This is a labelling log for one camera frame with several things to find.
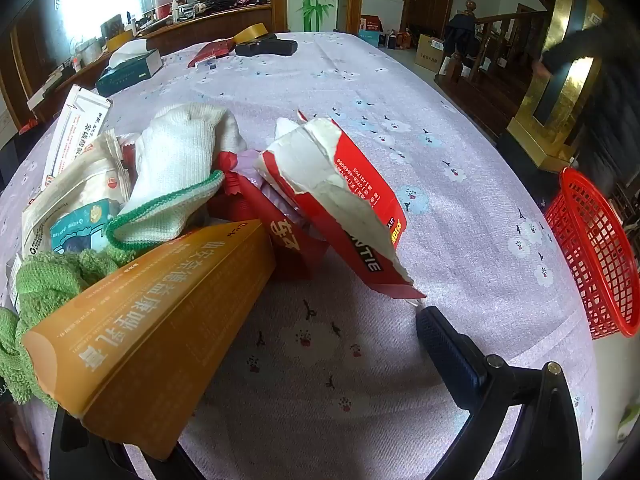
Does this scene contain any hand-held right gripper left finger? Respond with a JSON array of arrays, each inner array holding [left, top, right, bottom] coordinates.
[[50, 405, 188, 480]]

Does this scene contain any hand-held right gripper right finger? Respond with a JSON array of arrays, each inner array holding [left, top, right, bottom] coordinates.
[[416, 305, 597, 480]]

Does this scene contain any orange cardboard box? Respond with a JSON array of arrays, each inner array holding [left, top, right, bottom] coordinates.
[[22, 219, 277, 461]]

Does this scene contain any red plastic basket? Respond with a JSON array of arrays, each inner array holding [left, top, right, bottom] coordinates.
[[544, 167, 640, 340]]

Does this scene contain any teal cartoon pouch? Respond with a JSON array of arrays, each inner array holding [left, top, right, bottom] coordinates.
[[50, 199, 121, 253]]

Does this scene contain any long white cardboard box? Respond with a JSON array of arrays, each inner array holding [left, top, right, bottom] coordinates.
[[42, 85, 113, 188]]

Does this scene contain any torn red white carton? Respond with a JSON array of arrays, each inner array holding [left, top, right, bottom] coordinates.
[[255, 109, 427, 301]]

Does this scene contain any green towel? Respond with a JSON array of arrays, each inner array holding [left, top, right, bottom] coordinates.
[[0, 250, 133, 406]]

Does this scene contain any bright red packet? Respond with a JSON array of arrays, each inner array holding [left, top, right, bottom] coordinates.
[[207, 170, 331, 281]]

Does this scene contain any purple floral tablecloth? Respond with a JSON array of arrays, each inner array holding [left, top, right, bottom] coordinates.
[[0, 31, 601, 480]]

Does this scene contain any white plastic packet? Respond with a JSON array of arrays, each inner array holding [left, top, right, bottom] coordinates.
[[21, 130, 133, 261]]

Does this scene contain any brown cardboard box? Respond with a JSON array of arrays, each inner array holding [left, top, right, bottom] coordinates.
[[414, 34, 448, 72]]

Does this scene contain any white glove green cuff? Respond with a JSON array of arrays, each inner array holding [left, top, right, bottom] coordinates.
[[106, 102, 248, 251]]

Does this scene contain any wooden staircase railing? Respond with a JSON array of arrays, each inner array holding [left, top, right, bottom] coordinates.
[[435, 0, 551, 91]]

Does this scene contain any gold framed pillar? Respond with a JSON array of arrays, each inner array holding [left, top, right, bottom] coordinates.
[[507, 0, 606, 171]]

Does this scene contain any black case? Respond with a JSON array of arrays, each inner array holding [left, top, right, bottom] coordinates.
[[235, 34, 298, 57]]

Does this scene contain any yellow small box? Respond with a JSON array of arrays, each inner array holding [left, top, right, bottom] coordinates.
[[234, 23, 273, 46]]

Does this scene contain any teal tissue box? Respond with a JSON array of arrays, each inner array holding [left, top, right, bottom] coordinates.
[[95, 40, 163, 97]]

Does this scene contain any wooden sideboard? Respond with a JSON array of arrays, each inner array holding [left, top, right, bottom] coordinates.
[[10, 2, 273, 126]]

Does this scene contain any red box on sideboard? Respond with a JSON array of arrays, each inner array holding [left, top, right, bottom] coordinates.
[[155, 0, 186, 21]]

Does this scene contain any dark jacket on post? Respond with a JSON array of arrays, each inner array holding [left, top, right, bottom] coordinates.
[[444, 12, 483, 68]]

